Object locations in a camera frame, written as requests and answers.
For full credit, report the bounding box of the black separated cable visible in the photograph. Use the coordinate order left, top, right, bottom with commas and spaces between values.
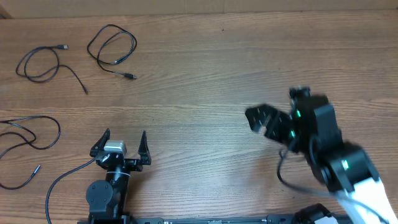
15, 44, 89, 95
0, 115, 62, 190

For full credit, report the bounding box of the black cable bundle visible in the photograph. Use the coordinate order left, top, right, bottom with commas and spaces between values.
86, 24, 138, 80

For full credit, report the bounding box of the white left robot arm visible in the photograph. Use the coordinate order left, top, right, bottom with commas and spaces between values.
86, 129, 152, 224

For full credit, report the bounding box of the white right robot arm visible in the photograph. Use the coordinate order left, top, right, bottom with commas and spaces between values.
245, 87, 397, 223

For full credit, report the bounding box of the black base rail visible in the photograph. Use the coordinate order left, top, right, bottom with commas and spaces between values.
77, 202, 352, 224

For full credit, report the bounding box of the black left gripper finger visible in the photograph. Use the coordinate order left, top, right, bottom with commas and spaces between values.
90, 128, 111, 157
138, 131, 152, 165

